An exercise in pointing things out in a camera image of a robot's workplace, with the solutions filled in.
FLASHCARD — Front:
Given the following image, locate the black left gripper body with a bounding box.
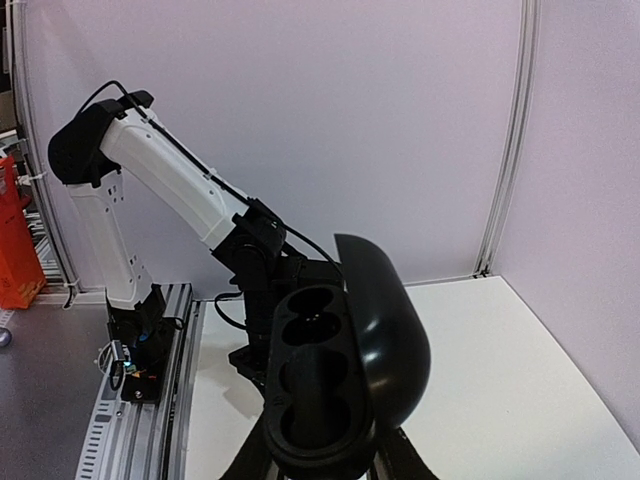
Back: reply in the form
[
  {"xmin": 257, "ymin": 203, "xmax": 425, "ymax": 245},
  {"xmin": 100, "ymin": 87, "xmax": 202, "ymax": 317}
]
[{"xmin": 228, "ymin": 345, "xmax": 269, "ymax": 395}]

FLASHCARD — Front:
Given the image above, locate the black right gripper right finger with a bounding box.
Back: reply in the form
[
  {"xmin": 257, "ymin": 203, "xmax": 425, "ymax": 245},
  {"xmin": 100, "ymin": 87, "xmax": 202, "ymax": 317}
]
[{"xmin": 374, "ymin": 428, "xmax": 438, "ymax": 480}]

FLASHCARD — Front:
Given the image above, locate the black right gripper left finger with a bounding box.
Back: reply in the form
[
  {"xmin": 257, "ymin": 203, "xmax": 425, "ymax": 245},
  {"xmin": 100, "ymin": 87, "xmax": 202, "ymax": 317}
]
[{"xmin": 219, "ymin": 416, "xmax": 280, "ymax": 480}]

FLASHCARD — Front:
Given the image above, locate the large black charging case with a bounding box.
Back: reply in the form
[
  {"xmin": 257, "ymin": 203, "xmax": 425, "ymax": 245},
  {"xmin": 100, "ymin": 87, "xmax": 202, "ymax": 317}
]
[{"xmin": 263, "ymin": 234, "xmax": 431, "ymax": 479}]

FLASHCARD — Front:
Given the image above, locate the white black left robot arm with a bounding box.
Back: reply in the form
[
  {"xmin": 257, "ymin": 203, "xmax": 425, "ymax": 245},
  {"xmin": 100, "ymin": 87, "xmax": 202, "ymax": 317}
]
[{"xmin": 47, "ymin": 90, "xmax": 343, "ymax": 402}]

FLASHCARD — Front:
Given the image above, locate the orange bag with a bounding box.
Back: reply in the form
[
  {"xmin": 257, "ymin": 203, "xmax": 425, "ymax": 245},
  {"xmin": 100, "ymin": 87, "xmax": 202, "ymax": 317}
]
[{"xmin": 0, "ymin": 156, "xmax": 46, "ymax": 310}]

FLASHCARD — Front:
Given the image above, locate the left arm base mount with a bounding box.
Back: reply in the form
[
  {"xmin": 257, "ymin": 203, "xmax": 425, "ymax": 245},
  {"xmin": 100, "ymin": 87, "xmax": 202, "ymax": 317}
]
[{"xmin": 107, "ymin": 283, "xmax": 183, "ymax": 404}]

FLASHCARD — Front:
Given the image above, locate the front aluminium rail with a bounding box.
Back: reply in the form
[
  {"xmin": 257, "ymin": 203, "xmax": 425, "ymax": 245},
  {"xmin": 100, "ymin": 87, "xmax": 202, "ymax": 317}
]
[{"xmin": 74, "ymin": 283, "xmax": 203, "ymax": 479}]

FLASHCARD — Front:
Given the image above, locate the left aluminium frame post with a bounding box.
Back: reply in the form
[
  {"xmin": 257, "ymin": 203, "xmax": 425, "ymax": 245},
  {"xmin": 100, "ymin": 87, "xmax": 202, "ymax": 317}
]
[{"xmin": 4, "ymin": 1, "xmax": 80, "ymax": 302}]

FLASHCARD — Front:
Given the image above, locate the aluminium frame post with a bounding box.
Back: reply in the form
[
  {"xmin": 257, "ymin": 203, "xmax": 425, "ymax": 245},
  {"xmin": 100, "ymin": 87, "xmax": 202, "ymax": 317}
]
[
  {"xmin": 472, "ymin": 0, "xmax": 541, "ymax": 278},
  {"xmin": 4, "ymin": 1, "xmax": 80, "ymax": 302}
]

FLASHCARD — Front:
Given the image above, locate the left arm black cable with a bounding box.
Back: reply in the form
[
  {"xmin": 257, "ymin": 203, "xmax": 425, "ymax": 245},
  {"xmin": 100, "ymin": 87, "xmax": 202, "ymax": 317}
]
[{"xmin": 79, "ymin": 79, "xmax": 346, "ymax": 331}]

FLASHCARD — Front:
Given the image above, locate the right aluminium frame post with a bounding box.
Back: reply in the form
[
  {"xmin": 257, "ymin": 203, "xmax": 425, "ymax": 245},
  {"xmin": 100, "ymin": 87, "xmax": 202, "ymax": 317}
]
[{"xmin": 472, "ymin": 0, "xmax": 541, "ymax": 278}]

